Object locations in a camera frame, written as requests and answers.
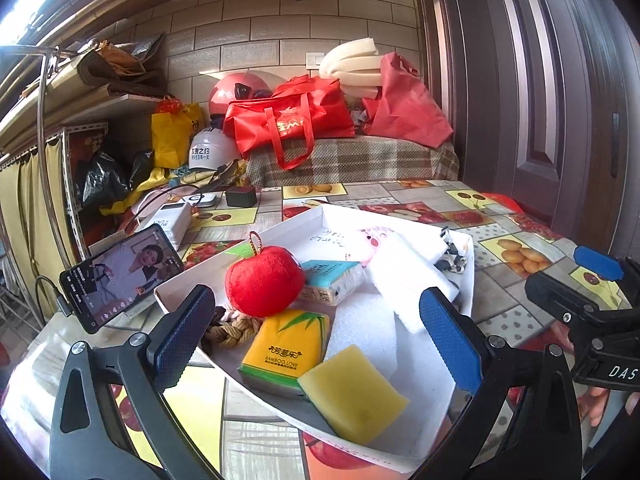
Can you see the black power adapter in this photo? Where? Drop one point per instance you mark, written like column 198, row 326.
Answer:
column 240, row 196

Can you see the white foam rolls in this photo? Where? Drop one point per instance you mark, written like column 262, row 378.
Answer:
column 350, row 62

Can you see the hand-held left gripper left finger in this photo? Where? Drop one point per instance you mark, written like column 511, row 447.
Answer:
column 185, row 335

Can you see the white round charger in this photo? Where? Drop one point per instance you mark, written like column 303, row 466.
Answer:
column 205, row 200

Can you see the brown metal door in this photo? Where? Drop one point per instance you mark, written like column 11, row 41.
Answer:
column 540, row 85

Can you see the yellow tissue packet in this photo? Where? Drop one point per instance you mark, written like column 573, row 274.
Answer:
column 285, row 350

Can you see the plain red non-woven bag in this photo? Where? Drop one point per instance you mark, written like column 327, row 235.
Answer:
column 405, row 105

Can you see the black and white cloth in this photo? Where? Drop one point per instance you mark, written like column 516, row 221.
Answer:
column 452, row 257

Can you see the white power bank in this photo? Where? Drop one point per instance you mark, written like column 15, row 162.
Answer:
column 170, row 222

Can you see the green and yellow scouring sponge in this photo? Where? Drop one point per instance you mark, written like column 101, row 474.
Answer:
column 350, row 400

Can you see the white shallow cardboard box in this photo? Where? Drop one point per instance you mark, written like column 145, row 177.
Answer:
column 310, row 230

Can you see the yellow curtain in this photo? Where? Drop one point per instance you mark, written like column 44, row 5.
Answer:
column 30, row 200

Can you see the white wall switch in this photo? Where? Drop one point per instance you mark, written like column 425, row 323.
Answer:
column 314, row 59

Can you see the fruit print tablecloth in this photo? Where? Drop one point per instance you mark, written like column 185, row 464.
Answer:
column 505, row 320

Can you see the grey metal shelf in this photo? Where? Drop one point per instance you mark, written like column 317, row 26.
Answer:
column 90, row 127

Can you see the pink plush ball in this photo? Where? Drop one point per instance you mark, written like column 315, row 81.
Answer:
column 377, row 237

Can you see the person's right hand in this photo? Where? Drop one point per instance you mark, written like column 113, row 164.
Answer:
column 597, row 405

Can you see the white foam sheet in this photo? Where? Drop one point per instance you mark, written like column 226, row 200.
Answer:
column 365, row 330
column 410, row 280

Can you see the black smartphone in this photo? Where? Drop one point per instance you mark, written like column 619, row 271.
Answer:
column 120, row 275

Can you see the crumpled yellow plastic bag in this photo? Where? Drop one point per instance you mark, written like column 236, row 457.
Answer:
column 150, row 180

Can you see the plaid blanket covered box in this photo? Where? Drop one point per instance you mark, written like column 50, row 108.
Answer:
column 360, row 160

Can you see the red plush apple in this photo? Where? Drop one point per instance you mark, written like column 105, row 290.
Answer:
column 265, row 282

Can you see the pink helmet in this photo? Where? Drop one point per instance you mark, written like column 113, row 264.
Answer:
column 230, row 92

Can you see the white helmet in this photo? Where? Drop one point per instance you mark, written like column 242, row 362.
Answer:
column 210, row 150

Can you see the teal tissue packet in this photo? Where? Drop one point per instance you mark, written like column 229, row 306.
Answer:
column 330, row 280

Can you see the chrome tube rack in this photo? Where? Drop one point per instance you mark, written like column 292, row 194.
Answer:
column 42, row 110

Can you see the yellow gift bag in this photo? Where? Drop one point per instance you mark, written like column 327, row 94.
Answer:
column 170, row 135

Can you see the black plastic bag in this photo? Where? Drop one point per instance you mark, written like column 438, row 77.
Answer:
column 100, row 180

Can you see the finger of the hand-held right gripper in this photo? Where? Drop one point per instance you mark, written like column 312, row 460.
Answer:
column 597, row 262
column 560, row 292

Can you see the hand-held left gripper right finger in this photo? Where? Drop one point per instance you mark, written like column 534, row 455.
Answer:
column 450, row 340

